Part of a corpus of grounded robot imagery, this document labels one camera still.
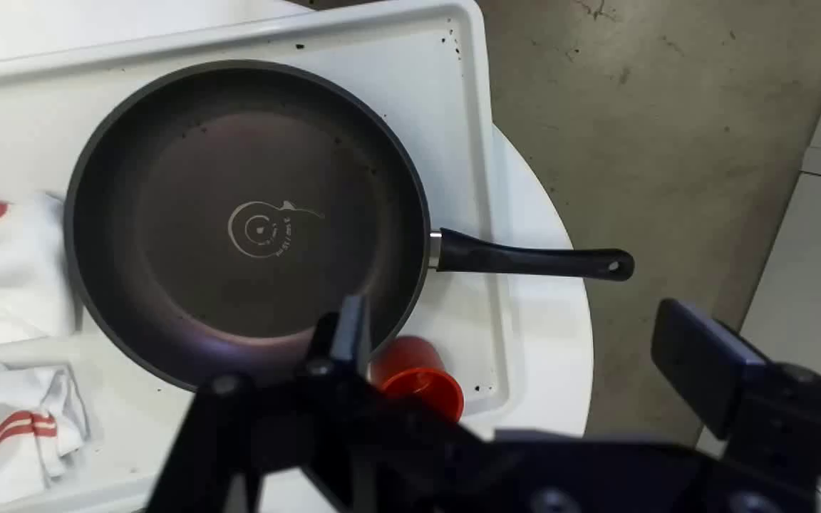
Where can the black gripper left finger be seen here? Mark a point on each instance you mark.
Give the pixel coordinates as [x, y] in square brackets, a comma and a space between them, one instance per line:
[344, 344]

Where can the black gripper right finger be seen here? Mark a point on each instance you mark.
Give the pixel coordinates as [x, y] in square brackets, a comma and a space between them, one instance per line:
[704, 365]

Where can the small white red-striped towel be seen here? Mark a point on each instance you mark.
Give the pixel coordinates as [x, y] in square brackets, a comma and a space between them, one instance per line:
[13, 399]

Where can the black frying pan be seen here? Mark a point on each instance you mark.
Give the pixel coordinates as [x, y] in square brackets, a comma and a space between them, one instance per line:
[193, 144]

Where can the large folded white red-striped towel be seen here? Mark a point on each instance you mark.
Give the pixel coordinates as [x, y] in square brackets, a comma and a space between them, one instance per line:
[13, 275]

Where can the red plastic cup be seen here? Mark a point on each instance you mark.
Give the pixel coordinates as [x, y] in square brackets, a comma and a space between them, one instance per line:
[419, 386]

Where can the grey cabinet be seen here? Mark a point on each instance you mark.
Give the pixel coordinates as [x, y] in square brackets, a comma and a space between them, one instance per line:
[811, 267]

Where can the white plastic tray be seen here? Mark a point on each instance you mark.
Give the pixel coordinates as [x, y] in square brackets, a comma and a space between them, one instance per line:
[384, 57]

